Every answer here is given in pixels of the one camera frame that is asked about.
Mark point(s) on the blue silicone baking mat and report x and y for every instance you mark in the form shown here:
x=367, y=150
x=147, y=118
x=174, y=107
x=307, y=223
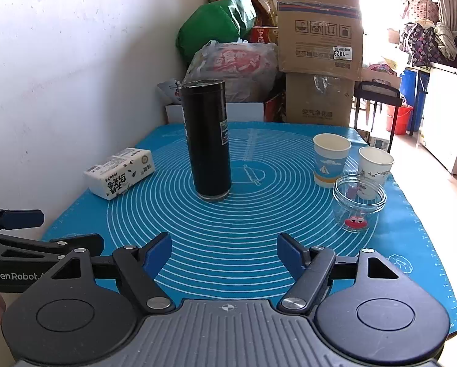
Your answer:
x=251, y=210

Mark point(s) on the white floral paper cup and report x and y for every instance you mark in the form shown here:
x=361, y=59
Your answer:
x=375, y=164

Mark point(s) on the white chest freezer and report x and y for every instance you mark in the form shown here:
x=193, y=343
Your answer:
x=448, y=114

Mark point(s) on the red bucket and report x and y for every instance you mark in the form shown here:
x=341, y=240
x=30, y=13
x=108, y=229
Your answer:
x=400, y=118

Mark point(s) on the plain brown cardboard box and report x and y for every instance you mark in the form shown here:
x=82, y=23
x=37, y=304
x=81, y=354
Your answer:
x=318, y=99

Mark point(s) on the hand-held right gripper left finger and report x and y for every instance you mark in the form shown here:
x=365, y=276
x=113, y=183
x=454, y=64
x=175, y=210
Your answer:
x=157, y=254

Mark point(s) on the dark floral bag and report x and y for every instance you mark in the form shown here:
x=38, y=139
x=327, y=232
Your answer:
x=419, y=44

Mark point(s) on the blue sailboat paper cup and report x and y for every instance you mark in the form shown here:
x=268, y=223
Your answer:
x=329, y=160

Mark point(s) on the clear glass jar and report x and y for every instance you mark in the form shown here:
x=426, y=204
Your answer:
x=358, y=210

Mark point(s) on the clear red-print plastic bag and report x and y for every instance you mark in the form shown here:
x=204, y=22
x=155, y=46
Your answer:
x=236, y=68

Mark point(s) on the red gift box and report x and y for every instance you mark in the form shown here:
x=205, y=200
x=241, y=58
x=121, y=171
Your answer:
x=264, y=35

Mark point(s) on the white tissue pack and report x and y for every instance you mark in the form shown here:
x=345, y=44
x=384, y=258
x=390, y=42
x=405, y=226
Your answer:
x=117, y=174

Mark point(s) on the small white plastic bag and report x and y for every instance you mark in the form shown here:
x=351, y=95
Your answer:
x=169, y=91

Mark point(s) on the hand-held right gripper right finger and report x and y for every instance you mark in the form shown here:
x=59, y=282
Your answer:
x=289, y=254

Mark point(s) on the blue barrel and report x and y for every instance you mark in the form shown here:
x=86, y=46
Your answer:
x=410, y=91

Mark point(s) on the green plastic bag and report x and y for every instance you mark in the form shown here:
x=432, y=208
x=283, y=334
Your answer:
x=213, y=23

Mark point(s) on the black tall tumbler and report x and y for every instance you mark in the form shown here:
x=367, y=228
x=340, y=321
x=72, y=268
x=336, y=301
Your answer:
x=207, y=141

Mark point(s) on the small white carton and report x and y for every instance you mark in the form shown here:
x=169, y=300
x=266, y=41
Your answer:
x=379, y=143

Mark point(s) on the black hand truck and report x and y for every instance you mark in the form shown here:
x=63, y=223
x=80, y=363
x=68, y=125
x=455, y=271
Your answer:
x=377, y=90

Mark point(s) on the large taped cardboard box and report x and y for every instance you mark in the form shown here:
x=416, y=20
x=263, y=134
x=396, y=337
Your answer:
x=316, y=26

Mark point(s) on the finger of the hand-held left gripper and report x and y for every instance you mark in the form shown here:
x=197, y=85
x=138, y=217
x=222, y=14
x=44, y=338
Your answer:
x=79, y=241
x=21, y=218

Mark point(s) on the red carton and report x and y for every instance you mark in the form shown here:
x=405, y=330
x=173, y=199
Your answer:
x=275, y=107

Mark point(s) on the pink patterned bag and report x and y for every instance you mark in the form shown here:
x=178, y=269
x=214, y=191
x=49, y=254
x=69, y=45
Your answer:
x=421, y=7

